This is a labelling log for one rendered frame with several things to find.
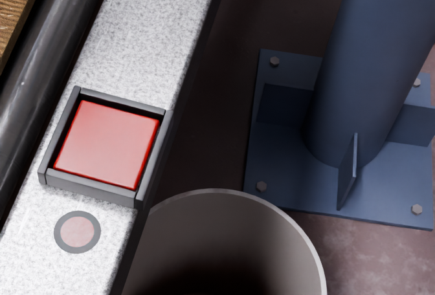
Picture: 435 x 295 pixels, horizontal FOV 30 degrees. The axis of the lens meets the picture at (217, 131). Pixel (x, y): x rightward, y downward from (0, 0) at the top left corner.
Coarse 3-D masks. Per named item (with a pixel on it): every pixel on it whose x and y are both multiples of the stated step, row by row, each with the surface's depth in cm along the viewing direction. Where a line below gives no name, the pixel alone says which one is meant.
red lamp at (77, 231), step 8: (64, 224) 55; (72, 224) 55; (80, 224) 55; (88, 224) 55; (64, 232) 55; (72, 232) 55; (80, 232) 55; (88, 232) 55; (64, 240) 55; (72, 240) 55; (80, 240) 55; (88, 240) 55
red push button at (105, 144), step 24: (72, 120) 58; (96, 120) 58; (120, 120) 58; (144, 120) 58; (72, 144) 57; (96, 144) 57; (120, 144) 57; (144, 144) 57; (72, 168) 56; (96, 168) 56; (120, 168) 56
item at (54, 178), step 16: (80, 96) 59; (96, 96) 59; (112, 96) 59; (64, 112) 58; (144, 112) 59; (160, 112) 58; (64, 128) 57; (160, 128) 58; (160, 144) 57; (48, 160) 56; (160, 160) 58; (48, 176) 55; (64, 176) 55; (144, 176) 56; (80, 192) 56; (96, 192) 55; (112, 192) 55; (128, 192) 55; (144, 192) 55
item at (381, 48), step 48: (384, 0) 122; (432, 0) 120; (336, 48) 140; (384, 48) 130; (288, 96) 159; (336, 96) 147; (384, 96) 142; (288, 144) 166; (336, 144) 157; (384, 144) 168; (288, 192) 160; (336, 192) 161; (384, 192) 162
